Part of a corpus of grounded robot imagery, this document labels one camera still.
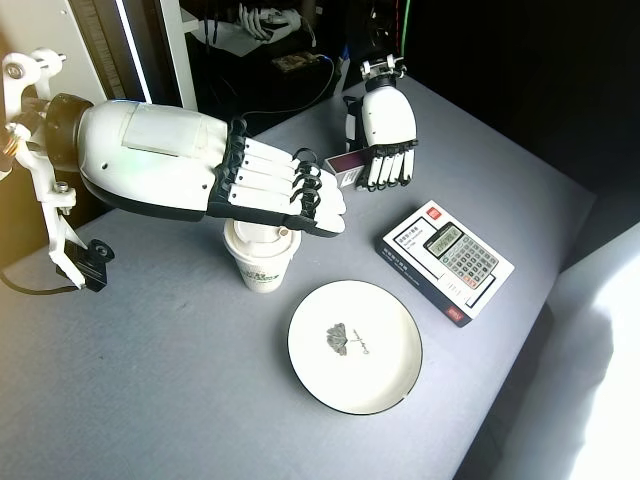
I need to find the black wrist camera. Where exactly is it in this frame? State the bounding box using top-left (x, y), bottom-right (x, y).
top-left (55, 238), bottom-right (116, 294)

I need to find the small circuit board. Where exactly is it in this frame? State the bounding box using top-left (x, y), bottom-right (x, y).
top-left (271, 49), bottom-right (320, 75)

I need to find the boxed calculator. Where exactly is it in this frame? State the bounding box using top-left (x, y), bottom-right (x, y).
top-left (374, 199), bottom-right (516, 329)

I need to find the white cabinet panel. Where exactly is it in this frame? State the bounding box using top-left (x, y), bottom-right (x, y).
top-left (0, 0), bottom-right (114, 101)

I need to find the thin black cable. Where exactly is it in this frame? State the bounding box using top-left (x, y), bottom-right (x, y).
top-left (242, 54), bottom-right (337, 136)

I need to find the grey table cloth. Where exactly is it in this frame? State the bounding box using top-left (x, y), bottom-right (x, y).
top-left (0, 67), bottom-right (599, 480)

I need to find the spare white robot hand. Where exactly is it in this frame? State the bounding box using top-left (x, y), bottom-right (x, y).
top-left (237, 2), bottom-right (304, 45)

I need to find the white plate with leaf print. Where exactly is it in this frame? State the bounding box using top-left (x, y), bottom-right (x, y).
top-left (286, 279), bottom-right (425, 416)

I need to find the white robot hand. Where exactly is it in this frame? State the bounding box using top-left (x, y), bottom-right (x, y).
top-left (342, 84), bottom-right (419, 194)
top-left (76, 99), bottom-right (348, 239)

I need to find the black camera cable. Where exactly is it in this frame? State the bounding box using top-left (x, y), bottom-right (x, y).
top-left (0, 269), bottom-right (81, 296)

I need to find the white frame post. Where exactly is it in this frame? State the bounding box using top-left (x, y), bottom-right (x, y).
top-left (158, 0), bottom-right (199, 111)

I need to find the white paper coffee cup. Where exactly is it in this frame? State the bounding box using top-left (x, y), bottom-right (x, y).
top-left (222, 219), bottom-right (303, 295)

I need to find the small maroon box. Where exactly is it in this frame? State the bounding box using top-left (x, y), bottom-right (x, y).
top-left (323, 148), bottom-right (367, 190)

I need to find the white base sheet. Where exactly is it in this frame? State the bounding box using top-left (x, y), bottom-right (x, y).
top-left (192, 19), bottom-right (266, 59)

